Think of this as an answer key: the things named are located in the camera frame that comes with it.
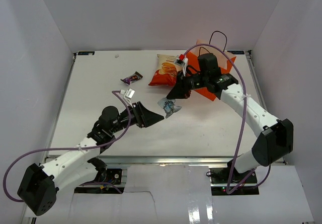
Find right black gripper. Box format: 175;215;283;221
167;69;209;99

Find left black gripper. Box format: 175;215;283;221
110;102;164;134

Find silver candy wrapper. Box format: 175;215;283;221
157;97;182;118

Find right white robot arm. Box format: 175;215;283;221
167;53;294;183

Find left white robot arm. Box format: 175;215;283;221
17;102;164;216

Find orange chips bag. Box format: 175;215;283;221
148;54;183;87

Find orange paper bag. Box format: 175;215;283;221
185;30;237;102

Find purple M&M's packet upper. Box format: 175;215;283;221
120;71;143;86

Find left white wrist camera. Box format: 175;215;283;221
120;88;135;105

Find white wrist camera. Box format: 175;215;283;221
120;88;135;105
174;54;188;76

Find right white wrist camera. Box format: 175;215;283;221
174;54;188;76

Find aluminium table frame rail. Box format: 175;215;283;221
98;156;232;165

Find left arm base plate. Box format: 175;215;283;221
74;169;124;194

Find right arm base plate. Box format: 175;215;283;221
206;167;260;196

